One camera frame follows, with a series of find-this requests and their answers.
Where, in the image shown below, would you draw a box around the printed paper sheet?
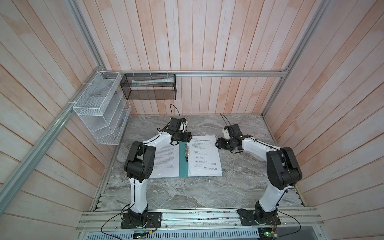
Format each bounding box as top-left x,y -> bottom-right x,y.
150,145 -> 180,179
188,136 -> 223,177

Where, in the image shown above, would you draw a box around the gold folder clip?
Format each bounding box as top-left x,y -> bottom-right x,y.
185,146 -> 190,162

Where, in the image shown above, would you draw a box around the green file folder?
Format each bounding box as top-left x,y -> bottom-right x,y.
178,140 -> 223,178

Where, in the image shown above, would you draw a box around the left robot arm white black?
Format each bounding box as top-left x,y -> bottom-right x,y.
123,118 -> 193,227

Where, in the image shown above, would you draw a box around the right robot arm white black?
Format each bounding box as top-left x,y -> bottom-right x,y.
215,124 -> 303,226

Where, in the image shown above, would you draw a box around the papers in black basket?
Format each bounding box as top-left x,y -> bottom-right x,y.
132,77 -> 175,87

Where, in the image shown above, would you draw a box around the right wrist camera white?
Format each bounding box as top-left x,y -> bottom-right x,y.
223,127 -> 231,140

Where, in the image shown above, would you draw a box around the black mesh wall basket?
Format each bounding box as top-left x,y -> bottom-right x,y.
120,73 -> 177,101

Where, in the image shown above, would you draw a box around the white wire mesh rack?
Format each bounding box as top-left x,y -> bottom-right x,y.
73,72 -> 132,145

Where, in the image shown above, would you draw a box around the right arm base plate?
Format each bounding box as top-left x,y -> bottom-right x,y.
237,208 -> 281,226

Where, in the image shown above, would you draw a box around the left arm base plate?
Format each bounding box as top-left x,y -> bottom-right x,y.
121,212 -> 162,229

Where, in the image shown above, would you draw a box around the aluminium mounting rail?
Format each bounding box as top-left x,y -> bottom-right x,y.
76,207 -> 325,232

